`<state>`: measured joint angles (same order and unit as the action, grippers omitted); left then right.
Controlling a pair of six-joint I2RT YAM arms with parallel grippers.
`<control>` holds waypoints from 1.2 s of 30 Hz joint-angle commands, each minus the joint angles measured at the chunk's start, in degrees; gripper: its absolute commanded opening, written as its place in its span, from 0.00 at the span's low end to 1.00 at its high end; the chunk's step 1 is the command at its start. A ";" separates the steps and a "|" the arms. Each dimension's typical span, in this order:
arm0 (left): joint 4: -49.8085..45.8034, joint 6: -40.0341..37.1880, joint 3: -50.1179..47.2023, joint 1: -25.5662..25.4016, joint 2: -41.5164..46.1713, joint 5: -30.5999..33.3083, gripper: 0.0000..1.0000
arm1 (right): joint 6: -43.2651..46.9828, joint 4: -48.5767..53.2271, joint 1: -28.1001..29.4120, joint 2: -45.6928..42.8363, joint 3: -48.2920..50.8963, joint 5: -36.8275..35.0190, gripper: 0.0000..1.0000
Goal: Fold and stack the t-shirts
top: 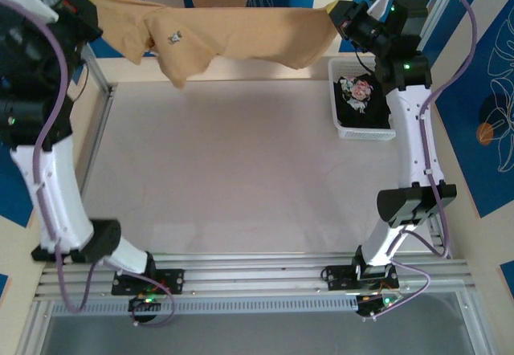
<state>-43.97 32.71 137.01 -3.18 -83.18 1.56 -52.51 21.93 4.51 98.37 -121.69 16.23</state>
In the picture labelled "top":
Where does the tan t-shirt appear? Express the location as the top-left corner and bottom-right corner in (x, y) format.
(76, 0), (341, 90)

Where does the black floral print t-shirt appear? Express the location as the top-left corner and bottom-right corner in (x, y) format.
(336, 72), (393, 129)

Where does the white plastic basket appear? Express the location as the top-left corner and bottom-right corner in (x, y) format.
(327, 57), (398, 142)

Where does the aluminium frame post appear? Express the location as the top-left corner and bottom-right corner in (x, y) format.
(417, 0), (467, 53)

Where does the aluminium frame rail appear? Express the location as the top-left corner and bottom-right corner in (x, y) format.
(79, 47), (118, 198)
(35, 251), (471, 304)

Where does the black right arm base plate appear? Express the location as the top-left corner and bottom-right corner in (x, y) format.
(323, 263), (399, 292)

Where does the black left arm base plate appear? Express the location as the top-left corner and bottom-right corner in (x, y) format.
(111, 267), (186, 296)

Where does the grey slotted cable duct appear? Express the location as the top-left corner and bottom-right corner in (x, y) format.
(51, 299), (359, 316)

